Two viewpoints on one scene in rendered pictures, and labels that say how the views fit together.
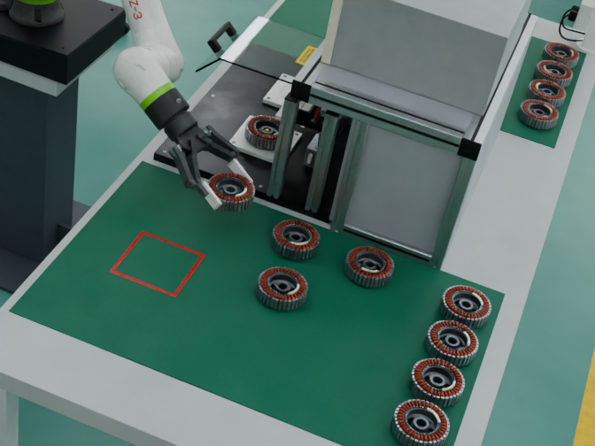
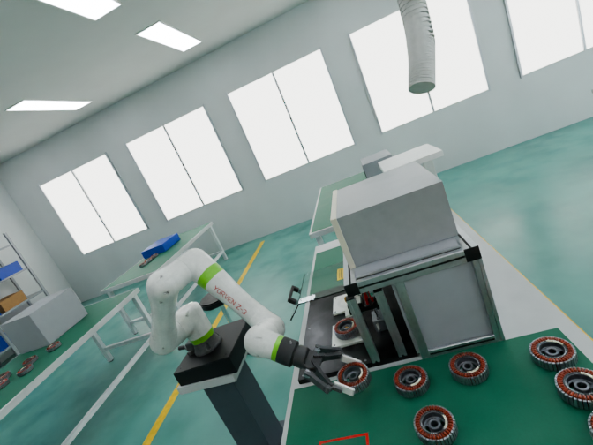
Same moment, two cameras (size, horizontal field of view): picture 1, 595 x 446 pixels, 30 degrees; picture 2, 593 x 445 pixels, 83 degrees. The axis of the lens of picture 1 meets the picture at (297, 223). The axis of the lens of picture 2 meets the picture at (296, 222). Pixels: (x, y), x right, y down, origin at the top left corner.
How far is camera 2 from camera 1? 1.33 m
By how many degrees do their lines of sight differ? 24
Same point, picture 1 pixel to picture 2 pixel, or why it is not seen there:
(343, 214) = (424, 345)
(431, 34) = (398, 210)
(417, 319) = (535, 384)
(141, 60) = (256, 334)
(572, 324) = not seen: hidden behind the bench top
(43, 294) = not seen: outside the picture
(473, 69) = (434, 213)
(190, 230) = (347, 418)
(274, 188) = (374, 357)
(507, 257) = (528, 305)
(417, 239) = (476, 330)
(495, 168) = not seen: hidden behind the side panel
